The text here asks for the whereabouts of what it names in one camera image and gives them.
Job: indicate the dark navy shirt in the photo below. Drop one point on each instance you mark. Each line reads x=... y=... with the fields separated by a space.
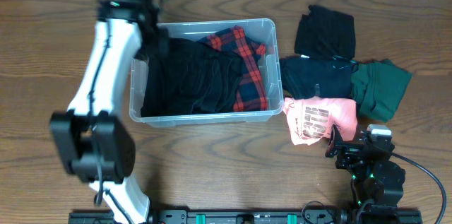
x=305 y=78

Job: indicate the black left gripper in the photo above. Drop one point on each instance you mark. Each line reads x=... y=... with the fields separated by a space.
x=162 y=45

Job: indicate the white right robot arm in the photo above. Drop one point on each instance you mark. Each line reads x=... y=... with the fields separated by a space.
x=375 y=179

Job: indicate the black garment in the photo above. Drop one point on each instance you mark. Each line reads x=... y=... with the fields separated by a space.
x=191 y=78

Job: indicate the dark green garment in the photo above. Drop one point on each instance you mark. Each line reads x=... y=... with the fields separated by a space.
x=378 y=88

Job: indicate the pink printed t-shirt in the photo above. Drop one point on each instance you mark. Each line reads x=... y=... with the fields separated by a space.
x=310 y=120

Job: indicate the clear plastic storage container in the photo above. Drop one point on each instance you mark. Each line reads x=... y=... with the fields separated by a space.
x=259 y=29

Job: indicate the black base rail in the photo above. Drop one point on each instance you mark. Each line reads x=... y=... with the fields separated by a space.
x=311 y=215

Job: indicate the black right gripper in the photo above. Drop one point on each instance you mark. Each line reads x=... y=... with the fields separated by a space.
x=350 y=150

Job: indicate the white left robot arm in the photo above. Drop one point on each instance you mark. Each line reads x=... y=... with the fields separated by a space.
x=91 y=141

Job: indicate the red plaid flannel garment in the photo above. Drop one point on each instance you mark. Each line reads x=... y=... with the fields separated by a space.
x=251 y=92

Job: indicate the black shirt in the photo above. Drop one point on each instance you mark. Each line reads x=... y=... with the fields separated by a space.
x=326 y=34

